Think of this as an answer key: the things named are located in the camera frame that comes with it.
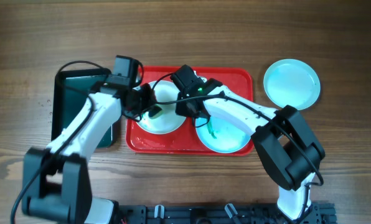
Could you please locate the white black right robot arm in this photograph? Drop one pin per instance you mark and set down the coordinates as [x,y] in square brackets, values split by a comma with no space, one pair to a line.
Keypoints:
[286,145]

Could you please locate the red plastic tray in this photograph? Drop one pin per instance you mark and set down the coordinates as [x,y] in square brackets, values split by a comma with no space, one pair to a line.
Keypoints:
[184,140]

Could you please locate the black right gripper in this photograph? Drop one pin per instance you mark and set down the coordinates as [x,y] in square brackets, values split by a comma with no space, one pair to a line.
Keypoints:
[179,109]

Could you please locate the light blue plate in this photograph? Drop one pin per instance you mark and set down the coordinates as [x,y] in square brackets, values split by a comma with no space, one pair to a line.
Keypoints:
[292,82]
[220,136]

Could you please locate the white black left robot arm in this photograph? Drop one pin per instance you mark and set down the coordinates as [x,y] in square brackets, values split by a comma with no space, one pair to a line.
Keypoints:
[56,183]

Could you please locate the black water tray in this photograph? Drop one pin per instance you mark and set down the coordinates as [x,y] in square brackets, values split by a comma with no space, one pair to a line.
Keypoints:
[67,103]

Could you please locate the white round plate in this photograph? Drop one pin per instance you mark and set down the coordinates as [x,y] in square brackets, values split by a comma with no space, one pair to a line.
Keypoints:
[166,120]

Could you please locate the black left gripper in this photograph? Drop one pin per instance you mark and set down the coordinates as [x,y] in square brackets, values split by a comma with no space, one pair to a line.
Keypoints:
[150,100]

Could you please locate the green scouring sponge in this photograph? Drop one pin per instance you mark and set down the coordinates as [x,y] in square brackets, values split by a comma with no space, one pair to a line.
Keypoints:
[155,112]

